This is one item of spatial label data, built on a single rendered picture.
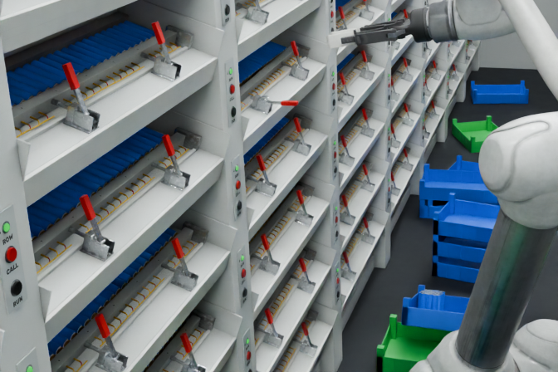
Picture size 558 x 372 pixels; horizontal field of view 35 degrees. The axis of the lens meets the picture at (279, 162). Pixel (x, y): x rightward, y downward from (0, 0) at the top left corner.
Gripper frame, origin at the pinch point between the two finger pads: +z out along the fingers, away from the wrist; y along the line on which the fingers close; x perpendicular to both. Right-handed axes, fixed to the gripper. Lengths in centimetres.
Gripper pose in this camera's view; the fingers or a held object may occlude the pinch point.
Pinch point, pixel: (343, 38)
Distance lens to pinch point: 208.5
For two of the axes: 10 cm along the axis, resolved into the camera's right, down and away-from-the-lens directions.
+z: -9.2, 1.0, 3.7
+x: -2.2, -9.3, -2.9
